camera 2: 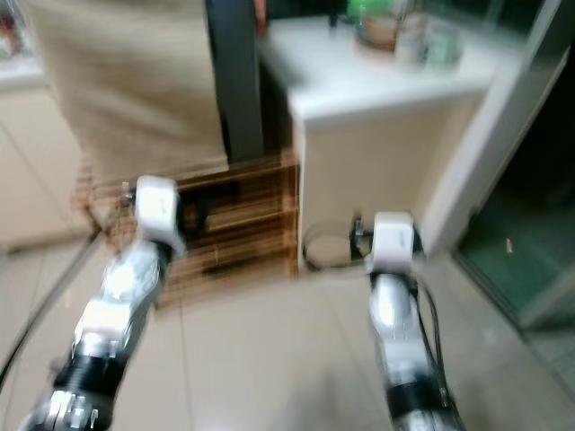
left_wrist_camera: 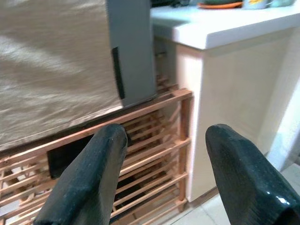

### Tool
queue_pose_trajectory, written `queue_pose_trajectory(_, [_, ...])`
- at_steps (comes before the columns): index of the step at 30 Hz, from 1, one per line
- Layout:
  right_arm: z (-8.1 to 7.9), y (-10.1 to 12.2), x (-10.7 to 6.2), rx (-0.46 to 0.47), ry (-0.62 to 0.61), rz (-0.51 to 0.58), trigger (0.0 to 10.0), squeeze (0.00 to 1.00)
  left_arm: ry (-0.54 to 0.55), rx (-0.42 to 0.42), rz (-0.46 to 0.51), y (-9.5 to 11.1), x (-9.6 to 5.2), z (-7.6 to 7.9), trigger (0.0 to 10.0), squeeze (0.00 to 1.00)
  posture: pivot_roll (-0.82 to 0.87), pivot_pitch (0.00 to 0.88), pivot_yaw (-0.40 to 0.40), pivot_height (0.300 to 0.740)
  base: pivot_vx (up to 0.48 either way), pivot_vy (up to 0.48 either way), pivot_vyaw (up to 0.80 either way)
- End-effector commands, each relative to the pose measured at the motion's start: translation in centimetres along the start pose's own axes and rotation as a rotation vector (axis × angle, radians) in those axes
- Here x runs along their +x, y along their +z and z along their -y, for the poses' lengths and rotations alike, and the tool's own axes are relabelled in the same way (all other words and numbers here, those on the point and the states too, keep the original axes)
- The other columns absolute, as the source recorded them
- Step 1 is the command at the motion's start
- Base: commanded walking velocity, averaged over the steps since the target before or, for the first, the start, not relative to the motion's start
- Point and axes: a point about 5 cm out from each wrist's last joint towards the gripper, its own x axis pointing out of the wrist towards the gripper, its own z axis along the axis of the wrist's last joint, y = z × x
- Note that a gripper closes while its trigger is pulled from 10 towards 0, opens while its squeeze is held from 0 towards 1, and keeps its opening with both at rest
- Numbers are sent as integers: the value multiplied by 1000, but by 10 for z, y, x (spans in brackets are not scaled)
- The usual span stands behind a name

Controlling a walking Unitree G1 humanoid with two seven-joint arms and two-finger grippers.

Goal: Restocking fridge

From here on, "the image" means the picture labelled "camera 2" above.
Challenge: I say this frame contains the round grey floor bowl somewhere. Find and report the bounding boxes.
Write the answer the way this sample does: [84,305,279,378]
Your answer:
[304,223,365,268]

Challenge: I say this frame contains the brown wooden slatted rack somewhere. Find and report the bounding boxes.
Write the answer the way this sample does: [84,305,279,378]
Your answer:
[76,148,302,288]

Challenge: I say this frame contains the white counter cabinet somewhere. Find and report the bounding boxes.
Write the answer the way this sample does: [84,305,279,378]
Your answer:
[261,13,518,270]

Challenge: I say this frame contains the beige burlap cloth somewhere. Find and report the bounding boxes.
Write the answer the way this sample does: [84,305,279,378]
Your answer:
[22,0,230,185]

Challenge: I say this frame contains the white framed glass door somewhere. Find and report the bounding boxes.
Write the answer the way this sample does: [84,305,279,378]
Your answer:
[418,0,575,329]

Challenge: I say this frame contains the cream base cabinet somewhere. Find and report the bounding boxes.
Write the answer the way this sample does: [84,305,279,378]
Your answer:
[0,81,95,252]

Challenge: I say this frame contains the white jar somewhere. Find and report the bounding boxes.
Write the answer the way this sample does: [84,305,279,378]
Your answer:
[394,13,430,66]

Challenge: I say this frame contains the brown bowl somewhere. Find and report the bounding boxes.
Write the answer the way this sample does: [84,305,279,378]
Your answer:
[355,13,401,50]

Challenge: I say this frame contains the pale green jar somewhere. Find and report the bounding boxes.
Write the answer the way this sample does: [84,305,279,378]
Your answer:
[425,22,464,71]

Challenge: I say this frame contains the green plastic item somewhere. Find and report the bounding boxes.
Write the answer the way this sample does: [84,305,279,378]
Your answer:
[349,0,392,21]

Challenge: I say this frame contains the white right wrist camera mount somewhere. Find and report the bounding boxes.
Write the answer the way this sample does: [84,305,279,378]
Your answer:
[364,212,419,275]

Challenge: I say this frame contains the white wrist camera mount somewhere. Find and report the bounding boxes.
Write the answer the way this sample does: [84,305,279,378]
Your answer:
[364,212,419,275]
[135,176,188,257]

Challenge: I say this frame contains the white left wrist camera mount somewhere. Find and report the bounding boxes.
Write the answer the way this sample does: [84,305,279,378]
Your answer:
[135,176,188,257]

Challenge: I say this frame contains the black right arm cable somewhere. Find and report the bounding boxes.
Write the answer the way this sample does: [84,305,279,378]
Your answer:
[411,277,464,425]

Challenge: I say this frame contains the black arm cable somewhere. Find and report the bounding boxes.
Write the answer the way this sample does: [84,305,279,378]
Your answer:
[411,277,464,425]
[0,229,109,387]

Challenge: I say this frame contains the dark grey upright post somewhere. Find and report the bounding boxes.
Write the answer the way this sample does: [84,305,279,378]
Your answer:
[205,0,266,167]

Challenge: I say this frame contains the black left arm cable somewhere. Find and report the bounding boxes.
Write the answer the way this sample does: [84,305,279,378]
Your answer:
[0,229,109,387]

